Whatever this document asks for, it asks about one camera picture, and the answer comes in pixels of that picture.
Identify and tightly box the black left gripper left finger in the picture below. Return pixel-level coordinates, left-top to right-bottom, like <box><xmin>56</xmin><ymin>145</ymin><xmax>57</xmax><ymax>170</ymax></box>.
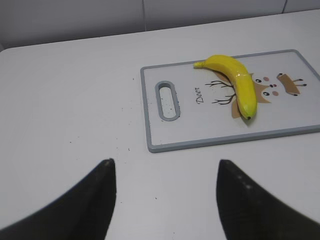
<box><xmin>0</xmin><ymin>158</ymin><xmax>117</xmax><ymax>240</ymax></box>

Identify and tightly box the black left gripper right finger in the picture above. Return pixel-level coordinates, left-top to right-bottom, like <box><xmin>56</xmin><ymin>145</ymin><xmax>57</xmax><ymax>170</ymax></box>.
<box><xmin>216</xmin><ymin>159</ymin><xmax>320</xmax><ymax>240</ymax></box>

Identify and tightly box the white grey-rimmed cutting board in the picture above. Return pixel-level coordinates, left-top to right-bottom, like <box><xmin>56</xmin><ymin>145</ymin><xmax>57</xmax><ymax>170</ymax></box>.
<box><xmin>140</xmin><ymin>49</ymin><xmax>320</xmax><ymax>153</ymax></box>

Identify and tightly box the yellow plastic banana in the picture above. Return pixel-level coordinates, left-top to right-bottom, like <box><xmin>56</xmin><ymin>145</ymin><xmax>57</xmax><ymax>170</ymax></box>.
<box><xmin>193</xmin><ymin>54</ymin><xmax>258</xmax><ymax>120</ymax></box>

